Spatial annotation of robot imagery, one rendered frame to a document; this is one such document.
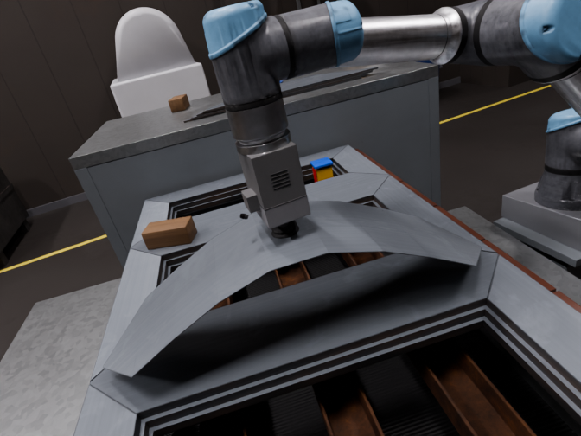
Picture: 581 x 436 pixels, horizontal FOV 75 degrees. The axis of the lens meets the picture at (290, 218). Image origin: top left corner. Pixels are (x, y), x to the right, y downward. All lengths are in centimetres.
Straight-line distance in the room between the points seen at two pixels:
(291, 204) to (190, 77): 308
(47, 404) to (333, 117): 114
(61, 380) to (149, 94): 283
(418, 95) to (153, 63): 250
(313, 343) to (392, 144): 104
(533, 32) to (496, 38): 7
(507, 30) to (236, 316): 65
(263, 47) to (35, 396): 81
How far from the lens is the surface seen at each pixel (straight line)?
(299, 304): 70
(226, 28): 47
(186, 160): 137
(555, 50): 72
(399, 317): 66
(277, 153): 49
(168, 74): 353
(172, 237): 101
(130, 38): 356
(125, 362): 65
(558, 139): 112
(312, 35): 50
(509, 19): 75
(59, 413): 92
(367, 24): 70
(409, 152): 158
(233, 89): 48
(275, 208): 51
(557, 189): 115
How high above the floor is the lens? 132
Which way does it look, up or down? 28 degrees down
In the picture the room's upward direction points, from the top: 13 degrees counter-clockwise
